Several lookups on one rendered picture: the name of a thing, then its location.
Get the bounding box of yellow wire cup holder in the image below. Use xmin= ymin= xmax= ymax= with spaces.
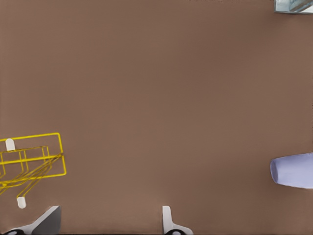
xmin=0 ymin=132 xmax=67 ymax=210

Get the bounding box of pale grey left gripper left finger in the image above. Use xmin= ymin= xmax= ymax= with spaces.
xmin=2 ymin=205 xmax=62 ymax=235

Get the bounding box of silver frame post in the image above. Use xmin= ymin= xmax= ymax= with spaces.
xmin=273 ymin=0 xmax=313 ymax=14

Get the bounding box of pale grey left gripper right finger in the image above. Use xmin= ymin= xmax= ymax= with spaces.
xmin=162 ymin=206 xmax=194 ymax=235

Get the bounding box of lavender cup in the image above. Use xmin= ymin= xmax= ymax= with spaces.
xmin=269 ymin=152 xmax=313 ymax=189

